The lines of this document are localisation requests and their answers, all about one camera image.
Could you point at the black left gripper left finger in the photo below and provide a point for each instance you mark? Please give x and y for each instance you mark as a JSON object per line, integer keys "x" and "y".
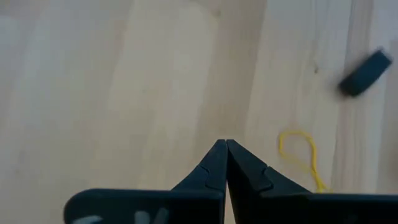
{"x": 155, "y": 207}

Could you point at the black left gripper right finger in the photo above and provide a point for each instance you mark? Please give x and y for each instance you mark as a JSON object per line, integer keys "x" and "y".
{"x": 280, "y": 208}

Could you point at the yellow rubber band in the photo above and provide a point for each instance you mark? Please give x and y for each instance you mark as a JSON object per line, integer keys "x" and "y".
{"x": 314, "y": 161}

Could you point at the small black block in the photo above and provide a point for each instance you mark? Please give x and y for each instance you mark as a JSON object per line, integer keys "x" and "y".
{"x": 365, "y": 74}

